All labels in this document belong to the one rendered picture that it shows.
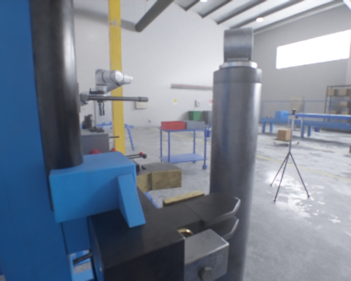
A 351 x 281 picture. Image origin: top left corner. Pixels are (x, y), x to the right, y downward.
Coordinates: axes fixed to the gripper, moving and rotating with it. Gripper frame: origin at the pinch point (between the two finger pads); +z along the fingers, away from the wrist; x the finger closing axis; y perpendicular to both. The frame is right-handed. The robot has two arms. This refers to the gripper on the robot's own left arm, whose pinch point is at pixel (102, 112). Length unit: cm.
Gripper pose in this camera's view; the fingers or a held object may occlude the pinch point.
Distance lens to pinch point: 164.4
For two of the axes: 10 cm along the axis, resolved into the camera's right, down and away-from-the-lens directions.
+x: -1.7, -1.8, 9.7
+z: -0.3, 9.8, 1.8
